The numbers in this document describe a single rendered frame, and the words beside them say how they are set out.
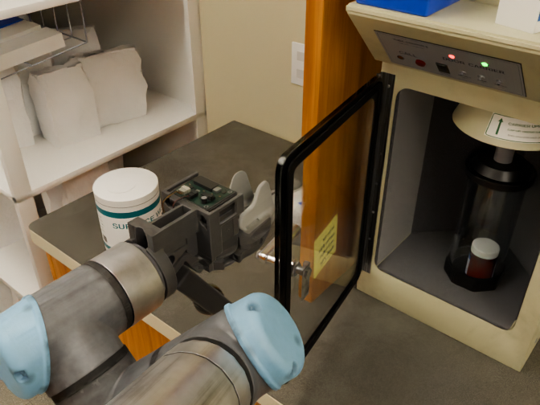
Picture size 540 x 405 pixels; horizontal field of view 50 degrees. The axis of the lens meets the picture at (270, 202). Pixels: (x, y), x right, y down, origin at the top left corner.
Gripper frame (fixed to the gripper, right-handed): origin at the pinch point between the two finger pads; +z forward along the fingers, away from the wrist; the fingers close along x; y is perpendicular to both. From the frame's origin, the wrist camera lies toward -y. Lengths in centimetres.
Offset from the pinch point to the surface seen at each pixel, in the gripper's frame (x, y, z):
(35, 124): 112, -35, 28
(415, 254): -5.1, -29.3, 37.4
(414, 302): -9.6, -33.2, 29.6
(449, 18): -10.7, 20.1, 20.2
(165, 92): 105, -38, 72
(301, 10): 49, -1, 73
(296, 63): 50, -15, 72
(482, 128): -13.9, 2.5, 31.5
